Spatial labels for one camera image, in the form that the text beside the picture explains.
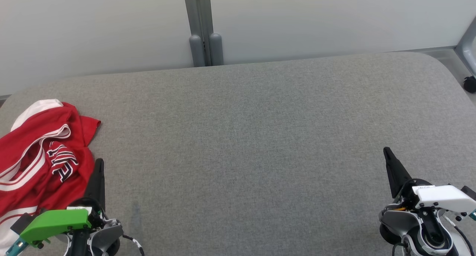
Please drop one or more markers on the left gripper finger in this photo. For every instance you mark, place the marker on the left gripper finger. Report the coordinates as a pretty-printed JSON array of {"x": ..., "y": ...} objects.
[{"x": 98, "y": 185}]

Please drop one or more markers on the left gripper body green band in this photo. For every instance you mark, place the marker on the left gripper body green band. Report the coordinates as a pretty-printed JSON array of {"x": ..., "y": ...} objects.
[{"x": 55, "y": 222}]

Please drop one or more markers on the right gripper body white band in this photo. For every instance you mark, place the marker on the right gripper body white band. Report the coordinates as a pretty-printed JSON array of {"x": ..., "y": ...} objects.
[{"x": 442, "y": 196}]

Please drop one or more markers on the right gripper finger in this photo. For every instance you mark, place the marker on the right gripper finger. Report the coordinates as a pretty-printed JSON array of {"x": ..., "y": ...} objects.
[{"x": 396, "y": 174}]

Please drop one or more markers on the red basketball jersey white sleeves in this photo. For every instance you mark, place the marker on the red basketball jersey white sleeves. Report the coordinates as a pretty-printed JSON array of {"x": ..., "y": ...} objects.
[{"x": 63, "y": 163}]

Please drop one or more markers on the black caster wheel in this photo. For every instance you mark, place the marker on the black caster wheel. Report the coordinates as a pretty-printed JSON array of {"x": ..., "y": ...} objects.
[{"x": 470, "y": 84}]

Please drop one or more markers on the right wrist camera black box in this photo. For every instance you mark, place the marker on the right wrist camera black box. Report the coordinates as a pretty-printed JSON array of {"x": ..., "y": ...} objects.
[{"x": 469, "y": 192}]

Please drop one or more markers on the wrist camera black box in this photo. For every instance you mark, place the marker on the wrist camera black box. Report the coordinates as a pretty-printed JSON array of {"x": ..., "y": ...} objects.
[
  {"x": 469, "y": 192},
  {"x": 21, "y": 222}
]

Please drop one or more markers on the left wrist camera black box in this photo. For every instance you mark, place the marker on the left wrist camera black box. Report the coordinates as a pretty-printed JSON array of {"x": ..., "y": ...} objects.
[{"x": 21, "y": 222}]

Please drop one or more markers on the grey metal frame leg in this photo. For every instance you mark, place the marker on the grey metal frame leg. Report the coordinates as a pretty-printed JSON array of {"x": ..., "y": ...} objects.
[{"x": 468, "y": 44}]

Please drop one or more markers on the grey vertical partition rail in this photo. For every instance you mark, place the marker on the grey vertical partition rail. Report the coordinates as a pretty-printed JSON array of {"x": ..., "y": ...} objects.
[{"x": 199, "y": 10}]

